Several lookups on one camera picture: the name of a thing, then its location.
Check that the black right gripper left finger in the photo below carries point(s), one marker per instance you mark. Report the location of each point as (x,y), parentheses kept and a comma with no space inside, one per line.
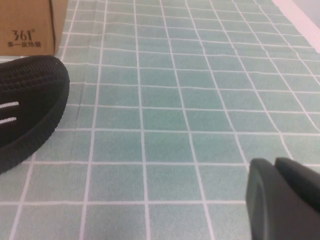
(272,212)

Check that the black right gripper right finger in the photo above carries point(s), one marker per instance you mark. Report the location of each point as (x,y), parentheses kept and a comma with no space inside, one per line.
(300,177)

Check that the green checked tablecloth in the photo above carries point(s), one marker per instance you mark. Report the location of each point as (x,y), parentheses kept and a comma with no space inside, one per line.
(175,120)

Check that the black knit sneaker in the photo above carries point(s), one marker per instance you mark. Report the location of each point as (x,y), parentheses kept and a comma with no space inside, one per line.
(30,100)

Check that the brown cardboard shoe box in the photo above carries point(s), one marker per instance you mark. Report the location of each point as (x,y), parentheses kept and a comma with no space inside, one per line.
(27,22)

